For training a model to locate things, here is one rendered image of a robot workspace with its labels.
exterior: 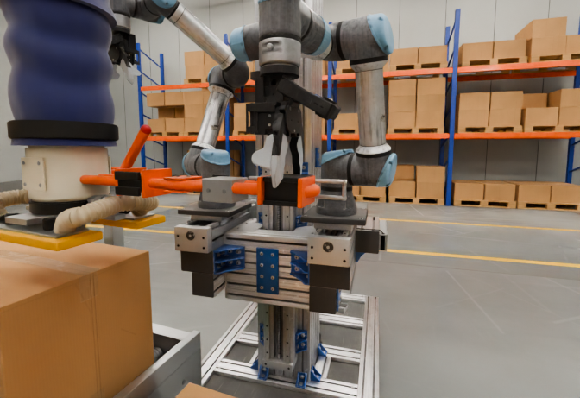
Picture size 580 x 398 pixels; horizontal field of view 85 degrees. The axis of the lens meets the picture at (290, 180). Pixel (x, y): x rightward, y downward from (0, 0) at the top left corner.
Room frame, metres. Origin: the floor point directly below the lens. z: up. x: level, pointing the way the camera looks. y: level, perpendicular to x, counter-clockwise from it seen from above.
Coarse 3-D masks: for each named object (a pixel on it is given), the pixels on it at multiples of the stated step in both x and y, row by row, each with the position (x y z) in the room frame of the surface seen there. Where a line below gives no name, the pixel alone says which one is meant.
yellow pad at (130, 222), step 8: (128, 216) 0.83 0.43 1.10; (144, 216) 0.83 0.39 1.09; (152, 216) 0.85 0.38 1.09; (160, 216) 0.86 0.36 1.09; (104, 224) 0.82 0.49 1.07; (112, 224) 0.81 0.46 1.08; (120, 224) 0.80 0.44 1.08; (128, 224) 0.79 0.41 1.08; (136, 224) 0.78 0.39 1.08; (144, 224) 0.80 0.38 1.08; (152, 224) 0.83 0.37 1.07
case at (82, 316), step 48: (0, 288) 0.71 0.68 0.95; (48, 288) 0.71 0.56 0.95; (96, 288) 0.81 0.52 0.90; (144, 288) 0.96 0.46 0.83; (0, 336) 0.62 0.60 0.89; (48, 336) 0.70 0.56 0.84; (96, 336) 0.80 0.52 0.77; (144, 336) 0.95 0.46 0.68; (0, 384) 0.62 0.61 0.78; (48, 384) 0.69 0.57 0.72; (96, 384) 0.80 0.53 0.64
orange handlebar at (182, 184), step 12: (84, 180) 0.74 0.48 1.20; (96, 180) 0.72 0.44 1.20; (108, 180) 0.71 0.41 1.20; (156, 180) 0.66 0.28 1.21; (168, 180) 0.65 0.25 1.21; (180, 180) 0.64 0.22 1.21; (192, 180) 0.63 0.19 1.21; (252, 180) 0.63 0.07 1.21; (168, 192) 0.64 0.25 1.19; (180, 192) 0.63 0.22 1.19; (240, 192) 0.58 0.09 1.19; (252, 192) 0.57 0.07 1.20; (312, 192) 0.54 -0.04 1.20
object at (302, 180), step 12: (264, 180) 0.55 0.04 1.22; (288, 180) 0.54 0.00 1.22; (300, 180) 0.52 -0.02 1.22; (312, 180) 0.57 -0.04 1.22; (264, 192) 0.56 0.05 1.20; (276, 192) 0.55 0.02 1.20; (288, 192) 0.54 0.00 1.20; (300, 192) 0.52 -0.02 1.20; (264, 204) 0.55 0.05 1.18; (276, 204) 0.54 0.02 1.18; (288, 204) 0.53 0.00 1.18; (300, 204) 0.52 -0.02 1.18
